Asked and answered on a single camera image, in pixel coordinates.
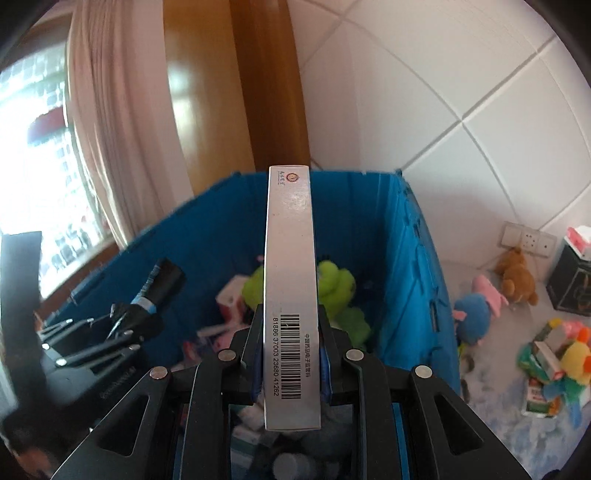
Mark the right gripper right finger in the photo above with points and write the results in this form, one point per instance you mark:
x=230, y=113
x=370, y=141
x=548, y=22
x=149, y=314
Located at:
x=409, y=423

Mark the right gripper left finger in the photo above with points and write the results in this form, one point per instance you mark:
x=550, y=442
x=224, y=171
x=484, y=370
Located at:
x=174, y=425

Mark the white long medicine box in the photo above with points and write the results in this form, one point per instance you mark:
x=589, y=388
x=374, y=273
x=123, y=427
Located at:
x=291, y=342

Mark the green medicine box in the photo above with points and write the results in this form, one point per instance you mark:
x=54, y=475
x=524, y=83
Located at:
x=535, y=404

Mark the yellow green duck plush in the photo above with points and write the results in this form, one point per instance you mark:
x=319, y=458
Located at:
x=575, y=366

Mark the pink pig plush in crate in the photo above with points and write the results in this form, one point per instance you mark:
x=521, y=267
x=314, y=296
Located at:
x=219, y=336

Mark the green frog plush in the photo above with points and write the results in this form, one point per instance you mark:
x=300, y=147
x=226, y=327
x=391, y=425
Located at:
x=336, y=289

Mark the blue pink pig plush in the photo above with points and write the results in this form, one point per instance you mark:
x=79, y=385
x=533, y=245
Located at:
x=474, y=313

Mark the red white small box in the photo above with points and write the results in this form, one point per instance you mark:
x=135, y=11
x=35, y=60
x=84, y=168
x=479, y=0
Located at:
x=230, y=300

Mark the green wipes packet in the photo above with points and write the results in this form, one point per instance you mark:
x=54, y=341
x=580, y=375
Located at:
x=527, y=362

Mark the blue plastic storage crate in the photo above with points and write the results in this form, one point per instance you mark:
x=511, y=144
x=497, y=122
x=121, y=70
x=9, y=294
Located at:
x=369, y=223

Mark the brown teddy bear plush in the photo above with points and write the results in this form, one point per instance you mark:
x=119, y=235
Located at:
x=516, y=281

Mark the black gift bag box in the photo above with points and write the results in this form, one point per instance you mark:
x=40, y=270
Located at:
x=569, y=284

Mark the pink tissue pack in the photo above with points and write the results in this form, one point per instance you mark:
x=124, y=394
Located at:
x=579, y=238

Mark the pink sheer curtain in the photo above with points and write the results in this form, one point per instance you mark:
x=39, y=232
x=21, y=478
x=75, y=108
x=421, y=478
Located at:
x=119, y=103

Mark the white wall socket panel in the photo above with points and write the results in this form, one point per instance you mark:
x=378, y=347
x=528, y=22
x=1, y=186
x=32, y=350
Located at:
x=530, y=241

